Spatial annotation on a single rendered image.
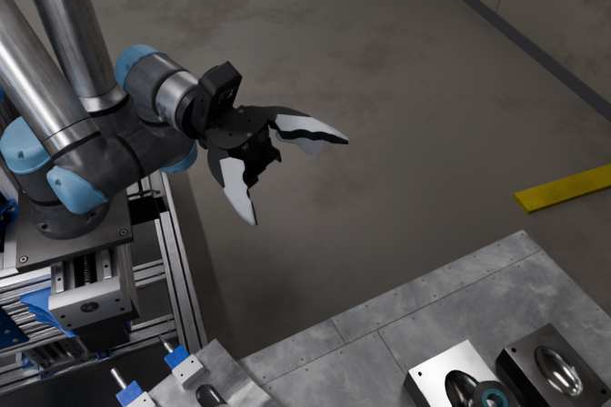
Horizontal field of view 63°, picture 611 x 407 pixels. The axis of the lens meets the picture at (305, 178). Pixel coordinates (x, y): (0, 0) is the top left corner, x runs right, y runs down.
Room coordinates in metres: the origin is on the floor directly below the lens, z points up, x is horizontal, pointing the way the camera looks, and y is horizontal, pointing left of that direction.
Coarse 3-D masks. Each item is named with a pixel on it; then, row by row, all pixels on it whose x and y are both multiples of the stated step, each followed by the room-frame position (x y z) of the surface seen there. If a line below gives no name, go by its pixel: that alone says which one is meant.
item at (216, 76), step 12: (216, 72) 0.45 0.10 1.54; (228, 72) 0.45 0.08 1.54; (204, 84) 0.44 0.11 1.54; (216, 84) 0.43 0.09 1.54; (228, 84) 0.44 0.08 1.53; (204, 96) 0.44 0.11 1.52; (216, 96) 0.43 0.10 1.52; (228, 96) 0.44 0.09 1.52; (204, 108) 0.44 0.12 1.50; (216, 108) 0.45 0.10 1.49; (192, 120) 0.47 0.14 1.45; (204, 120) 0.45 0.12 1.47; (204, 132) 0.46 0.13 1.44
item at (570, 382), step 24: (528, 336) 0.47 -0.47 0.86; (552, 336) 0.47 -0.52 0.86; (504, 360) 0.44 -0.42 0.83; (528, 360) 0.42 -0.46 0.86; (552, 360) 0.43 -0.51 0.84; (576, 360) 0.42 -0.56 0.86; (528, 384) 0.38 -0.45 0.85; (552, 384) 0.38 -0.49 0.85; (576, 384) 0.38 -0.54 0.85; (600, 384) 0.37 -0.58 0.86
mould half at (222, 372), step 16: (208, 352) 0.44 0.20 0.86; (224, 352) 0.44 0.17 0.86; (208, 368) 0.41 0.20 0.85; (224, 368) 0.41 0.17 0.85; (240, 368) 0.41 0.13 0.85; (160, 384) 0.38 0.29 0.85; (176, 384) 0.38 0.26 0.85; (192, 384) 0.38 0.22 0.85; (224, 384) 0.38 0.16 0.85; (240, 384) 0.37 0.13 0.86; (160, 400) 0.35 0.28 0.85; (176, 400) 0.35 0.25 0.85; (192, 400) 0.35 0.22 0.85; (240, 400) 0.34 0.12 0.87; (256, 400) 0.34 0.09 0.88; (272, 400) 0.33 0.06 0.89
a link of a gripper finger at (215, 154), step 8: (208, 144) 0.43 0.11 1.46; (208, 152) 0.42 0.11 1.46; (216, 152) 0.42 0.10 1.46; (224, 152) 0.41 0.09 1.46; (232, 152) 0.42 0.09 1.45; (208, 160) 0.40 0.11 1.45; (216, 160) 0.40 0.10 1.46; (216, 168) 0.39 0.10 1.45; (216, 176) 0.38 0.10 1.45; (224, 184) 0.37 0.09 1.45
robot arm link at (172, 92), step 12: (180, 72) 0.55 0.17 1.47; (168, 84) 0.53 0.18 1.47; (180, 84) 0.52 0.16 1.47; (192, 84) 0.52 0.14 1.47; (156, 96) 0.52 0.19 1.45; (168, 96) 0.51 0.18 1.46; (180, 96) 0.50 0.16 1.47; (156, 108) 0.52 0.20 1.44; (168, 108) 0.50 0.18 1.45; (168, 120) 0.50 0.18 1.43
